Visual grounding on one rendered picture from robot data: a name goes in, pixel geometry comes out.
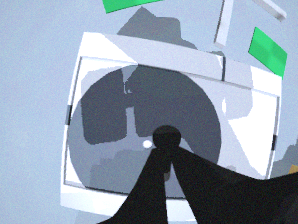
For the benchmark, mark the grey round disc with small hole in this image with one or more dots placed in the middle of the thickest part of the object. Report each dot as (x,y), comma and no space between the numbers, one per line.
(119,113)

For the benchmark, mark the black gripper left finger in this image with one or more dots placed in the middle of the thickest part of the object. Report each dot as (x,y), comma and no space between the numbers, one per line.
(146,204)

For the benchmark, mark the dark steel pin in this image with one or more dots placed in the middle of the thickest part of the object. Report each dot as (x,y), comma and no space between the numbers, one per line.
(166,139)

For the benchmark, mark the grey rectangular bar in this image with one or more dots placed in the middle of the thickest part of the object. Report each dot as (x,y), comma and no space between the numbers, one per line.
(272,8)

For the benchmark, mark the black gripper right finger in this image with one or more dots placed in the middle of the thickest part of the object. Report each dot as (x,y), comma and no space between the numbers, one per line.
(219,196)

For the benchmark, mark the white flat bar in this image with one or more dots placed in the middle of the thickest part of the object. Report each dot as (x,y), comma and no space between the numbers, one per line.
(223,23)

